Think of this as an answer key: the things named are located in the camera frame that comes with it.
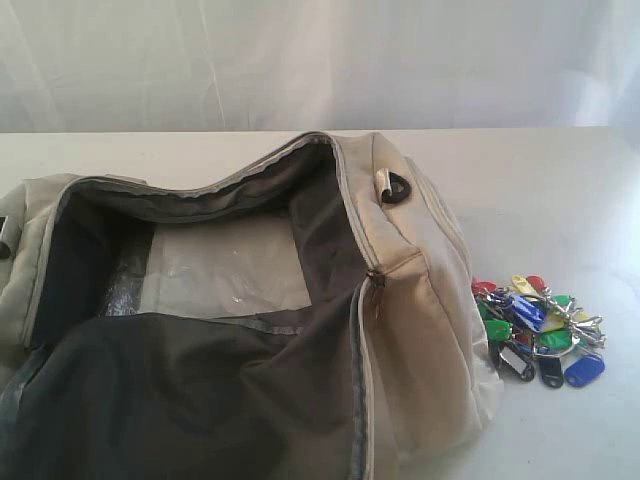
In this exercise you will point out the beige fabric duffel bag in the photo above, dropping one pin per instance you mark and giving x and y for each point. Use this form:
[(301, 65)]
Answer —
[(308, 317)]

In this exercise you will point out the bunch of colourful key tags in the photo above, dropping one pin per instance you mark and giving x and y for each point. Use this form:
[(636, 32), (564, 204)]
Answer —
[(535, 333)]

